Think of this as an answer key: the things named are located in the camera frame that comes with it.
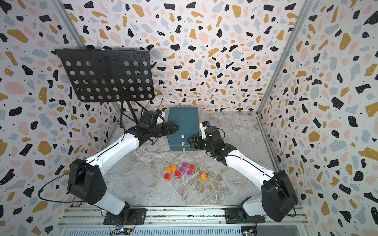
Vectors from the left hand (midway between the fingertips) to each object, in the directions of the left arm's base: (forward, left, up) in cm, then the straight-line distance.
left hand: (175, 128), depth 84 cm
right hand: (-7, -9, -2) cm, 12 cm away
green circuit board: (-46, +23, -21) cm, 56 cm away
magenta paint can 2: (-19, -8, -20) cm, 28 cm away
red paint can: (-19, 0, -20) cm, 28 cm away
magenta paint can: (-17, -3, -19) cm, 26 cm away
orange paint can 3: (-21, -16, -20) cm, 33 cm away
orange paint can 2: (-16, +1, -19) cm, 25 cm away
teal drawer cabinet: (+6, -6, 0) cm, 9 cm away
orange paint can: (-17, +5, -19) cm, 26 cm away
